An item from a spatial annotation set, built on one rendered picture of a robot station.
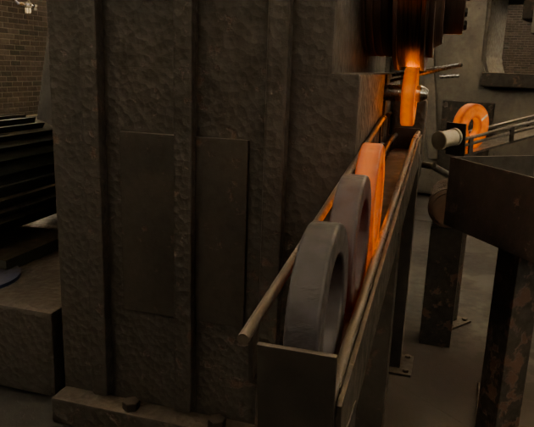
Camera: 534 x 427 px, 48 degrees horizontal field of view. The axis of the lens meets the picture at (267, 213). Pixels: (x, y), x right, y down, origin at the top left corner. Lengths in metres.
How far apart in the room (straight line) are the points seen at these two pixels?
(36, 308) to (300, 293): 1.21
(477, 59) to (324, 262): 3.83
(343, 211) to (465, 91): 3.66
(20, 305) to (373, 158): 1.11
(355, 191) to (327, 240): 0.17
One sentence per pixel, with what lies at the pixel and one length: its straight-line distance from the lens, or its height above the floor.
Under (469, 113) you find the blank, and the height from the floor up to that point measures 0.75.
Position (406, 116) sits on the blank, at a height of 0.77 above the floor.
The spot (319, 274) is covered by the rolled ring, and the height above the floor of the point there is 0.70.
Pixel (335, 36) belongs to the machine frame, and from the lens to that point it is 1.22.
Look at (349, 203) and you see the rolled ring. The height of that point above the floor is 0.72.
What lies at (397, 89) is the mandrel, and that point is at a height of 0.83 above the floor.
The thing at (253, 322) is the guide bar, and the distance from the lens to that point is 0.59.
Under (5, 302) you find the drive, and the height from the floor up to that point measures 0.25.
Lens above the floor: 0.88
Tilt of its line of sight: 14 degrees down
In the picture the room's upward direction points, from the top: 2 degrees clockwise
